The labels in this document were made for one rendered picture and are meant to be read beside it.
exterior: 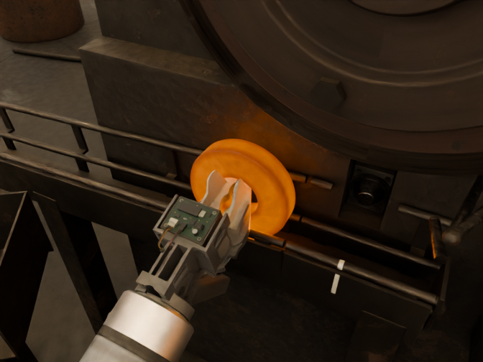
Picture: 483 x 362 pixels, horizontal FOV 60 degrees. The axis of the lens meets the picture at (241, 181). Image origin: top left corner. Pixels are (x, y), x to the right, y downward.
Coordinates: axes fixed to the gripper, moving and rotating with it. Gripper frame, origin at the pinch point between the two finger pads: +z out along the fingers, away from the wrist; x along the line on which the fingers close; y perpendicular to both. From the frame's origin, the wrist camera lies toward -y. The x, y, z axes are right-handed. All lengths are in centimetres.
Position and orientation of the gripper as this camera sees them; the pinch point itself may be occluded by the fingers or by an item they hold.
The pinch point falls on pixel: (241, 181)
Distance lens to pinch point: 58.4
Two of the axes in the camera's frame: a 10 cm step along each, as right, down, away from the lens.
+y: -1.2, -5.6, -8.2
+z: 4.4, -7.7, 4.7
